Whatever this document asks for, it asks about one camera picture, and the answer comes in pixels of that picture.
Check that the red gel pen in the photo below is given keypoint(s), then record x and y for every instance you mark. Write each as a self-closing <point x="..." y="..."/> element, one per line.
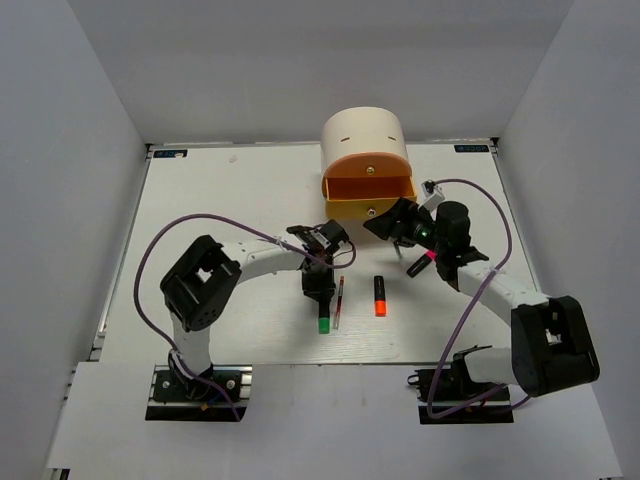
<point x="339" y="302"/>

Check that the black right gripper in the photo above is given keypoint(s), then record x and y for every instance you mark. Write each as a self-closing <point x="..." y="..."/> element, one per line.
<point x="388" y="223"/>

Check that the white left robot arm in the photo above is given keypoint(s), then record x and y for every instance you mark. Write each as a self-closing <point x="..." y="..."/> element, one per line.
<point x="198" y="287"/>

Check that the blue label sticker left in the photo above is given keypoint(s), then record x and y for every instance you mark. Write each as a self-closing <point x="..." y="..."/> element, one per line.
<point x="170" y="153"/>

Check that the orange cap black highlighter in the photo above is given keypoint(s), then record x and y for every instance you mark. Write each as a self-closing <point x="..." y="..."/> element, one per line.
<point x="380" y="304"/>

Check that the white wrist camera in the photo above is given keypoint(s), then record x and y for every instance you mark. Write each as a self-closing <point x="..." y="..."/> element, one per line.
<point x="307" y="234"/>
<point x="433" y="195"/>

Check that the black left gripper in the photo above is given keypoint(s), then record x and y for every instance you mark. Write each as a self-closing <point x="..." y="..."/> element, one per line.
<point x="312" y="289"/>

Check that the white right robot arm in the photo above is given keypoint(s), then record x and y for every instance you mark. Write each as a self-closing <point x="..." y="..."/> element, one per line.
<point x="550" y="345"/>

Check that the green cap black highlighter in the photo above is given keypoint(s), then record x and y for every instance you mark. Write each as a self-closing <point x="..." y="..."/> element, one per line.
<point x="324" y="316"/>

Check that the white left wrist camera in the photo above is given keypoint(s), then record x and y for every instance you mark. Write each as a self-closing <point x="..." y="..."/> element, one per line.
<point x="307" y="234"/>

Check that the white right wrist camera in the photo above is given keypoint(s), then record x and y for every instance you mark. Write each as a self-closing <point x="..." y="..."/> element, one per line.
<point x="433" y="195"/>

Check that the pink cap black highlighter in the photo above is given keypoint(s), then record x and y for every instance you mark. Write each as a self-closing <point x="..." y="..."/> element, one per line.
<point x="421" y="264"/>

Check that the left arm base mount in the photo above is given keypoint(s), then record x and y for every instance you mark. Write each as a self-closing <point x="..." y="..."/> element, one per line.
<point x="170" y="400"/>

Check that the blue label sticker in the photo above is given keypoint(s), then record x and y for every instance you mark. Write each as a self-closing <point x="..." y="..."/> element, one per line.
<point x="170" y="153"/>
<point x="471" y="148"/>

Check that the green gel pen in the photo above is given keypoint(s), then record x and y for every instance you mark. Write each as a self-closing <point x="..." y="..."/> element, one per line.
<point x="398" y="251"/>

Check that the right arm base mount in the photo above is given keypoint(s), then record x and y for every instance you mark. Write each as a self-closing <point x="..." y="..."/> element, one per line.
<point x="449" y="394"/>

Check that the blue label sticker right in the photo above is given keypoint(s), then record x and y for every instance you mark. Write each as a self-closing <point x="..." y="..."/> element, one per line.
<point x="471" y="148"/>

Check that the round cream drawer organizer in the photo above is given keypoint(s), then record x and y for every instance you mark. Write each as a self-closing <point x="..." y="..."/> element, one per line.
<point x="365" y="163"/>

